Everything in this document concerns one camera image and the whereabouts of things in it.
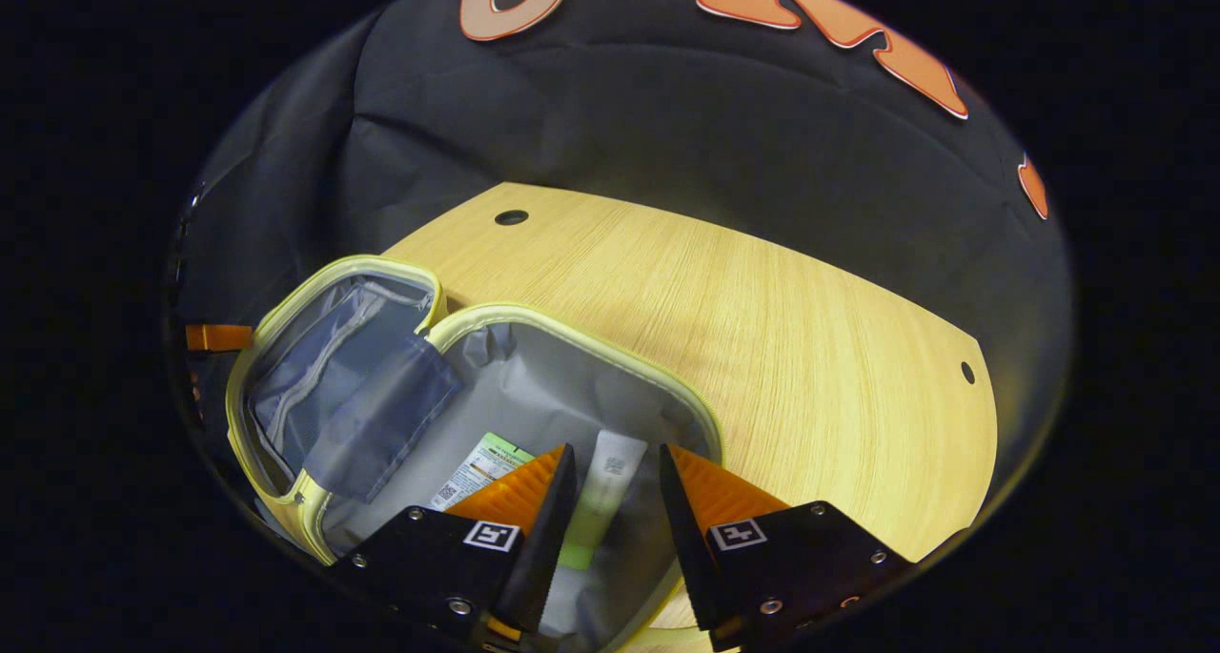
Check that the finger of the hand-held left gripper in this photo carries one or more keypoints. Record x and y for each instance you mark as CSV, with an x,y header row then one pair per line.
x,y
217,337

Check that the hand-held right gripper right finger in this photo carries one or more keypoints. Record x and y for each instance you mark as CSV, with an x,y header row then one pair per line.
x,y
681,539

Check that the pale yellow suitcase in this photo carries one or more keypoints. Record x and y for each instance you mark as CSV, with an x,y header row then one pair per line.
x,y
534,386

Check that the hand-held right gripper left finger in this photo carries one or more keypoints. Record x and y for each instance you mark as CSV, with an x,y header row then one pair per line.
x,y
548,548

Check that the white green skincare tube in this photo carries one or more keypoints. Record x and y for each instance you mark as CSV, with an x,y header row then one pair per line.
x,y
610,481

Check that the white tube with green label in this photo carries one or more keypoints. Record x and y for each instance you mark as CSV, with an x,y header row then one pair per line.
x,y
481,472

